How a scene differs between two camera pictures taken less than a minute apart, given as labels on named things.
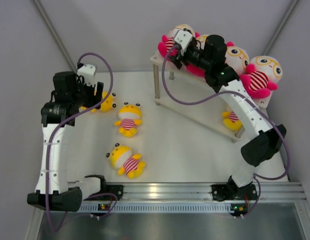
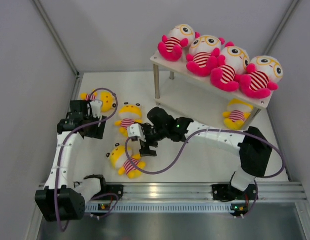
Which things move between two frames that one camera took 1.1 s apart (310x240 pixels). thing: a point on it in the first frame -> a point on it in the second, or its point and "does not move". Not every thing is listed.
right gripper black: [179, 58] -> [145, 146]
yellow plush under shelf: [231, 121] does not move
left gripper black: [93, 100] -> [97, 132]
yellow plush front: [121, 158] does not move
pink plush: [168, 41] does not move
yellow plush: [130, 116] does not move
